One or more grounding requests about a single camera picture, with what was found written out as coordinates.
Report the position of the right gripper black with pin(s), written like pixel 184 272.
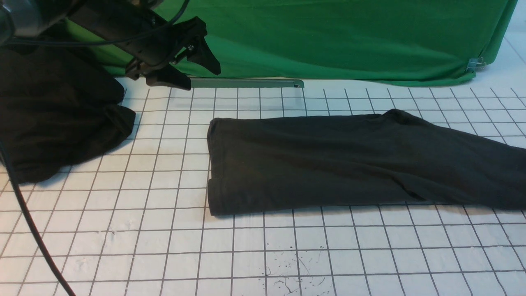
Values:
pixel 156 55

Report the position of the dark gray long-sleeve shirt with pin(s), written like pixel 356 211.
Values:
pixel 261 165

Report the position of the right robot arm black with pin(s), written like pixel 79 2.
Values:
pixel 116 22

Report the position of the gray metal bar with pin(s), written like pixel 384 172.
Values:
pixel 199 82

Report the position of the black crumpled cloth pile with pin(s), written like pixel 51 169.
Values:
pixel 58 108

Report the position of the green backdrop cloth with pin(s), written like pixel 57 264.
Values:
pixel 415 43

